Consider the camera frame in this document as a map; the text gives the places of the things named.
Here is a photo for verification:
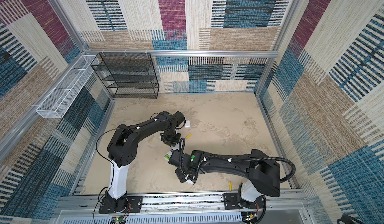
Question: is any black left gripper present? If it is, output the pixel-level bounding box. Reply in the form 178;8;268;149
162;130;182;147

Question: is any red and white remote control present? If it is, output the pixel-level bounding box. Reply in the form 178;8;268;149
164;149;175;162

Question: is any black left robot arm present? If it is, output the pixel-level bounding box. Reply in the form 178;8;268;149
102;111;186;213

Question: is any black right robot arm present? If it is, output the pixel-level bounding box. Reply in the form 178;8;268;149
168;138;296;209

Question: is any black mesh shelf rack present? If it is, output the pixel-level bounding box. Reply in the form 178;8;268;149
91;53;160;99

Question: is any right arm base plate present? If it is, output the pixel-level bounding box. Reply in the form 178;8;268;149
221;193;266;210

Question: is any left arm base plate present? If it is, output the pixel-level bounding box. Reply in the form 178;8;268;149
98;195;143;214

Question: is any white slotted cable duct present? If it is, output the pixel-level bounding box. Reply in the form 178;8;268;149
61;212;243;224

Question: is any white mesh wall basket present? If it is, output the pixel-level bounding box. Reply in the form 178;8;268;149
36;55;96;119

